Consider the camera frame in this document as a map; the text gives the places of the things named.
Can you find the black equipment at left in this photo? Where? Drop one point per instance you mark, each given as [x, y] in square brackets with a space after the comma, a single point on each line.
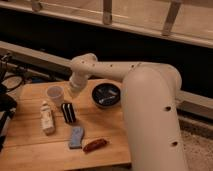
[7, 107]

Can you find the black bowl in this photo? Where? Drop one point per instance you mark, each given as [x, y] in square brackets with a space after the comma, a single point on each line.
[106, 95]

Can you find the blue sponge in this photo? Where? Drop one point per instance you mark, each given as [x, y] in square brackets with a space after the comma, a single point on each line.
[77, 134]

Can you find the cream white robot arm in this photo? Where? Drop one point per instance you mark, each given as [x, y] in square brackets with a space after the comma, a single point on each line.
[148, 94]

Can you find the brown red snack bar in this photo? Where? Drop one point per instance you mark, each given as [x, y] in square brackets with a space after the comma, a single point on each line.
[94, 145]

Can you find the cream white gripper body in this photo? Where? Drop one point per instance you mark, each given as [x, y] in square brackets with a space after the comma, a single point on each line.
[74, 90]

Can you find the metal window rail frame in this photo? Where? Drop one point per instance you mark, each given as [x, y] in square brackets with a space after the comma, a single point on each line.
[187, 21]

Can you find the clear plastic cup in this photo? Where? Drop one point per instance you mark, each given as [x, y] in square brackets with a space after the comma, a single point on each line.
[55, 94]

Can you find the small white bottle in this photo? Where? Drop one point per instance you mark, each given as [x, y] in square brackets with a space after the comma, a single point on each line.
[47, 122]

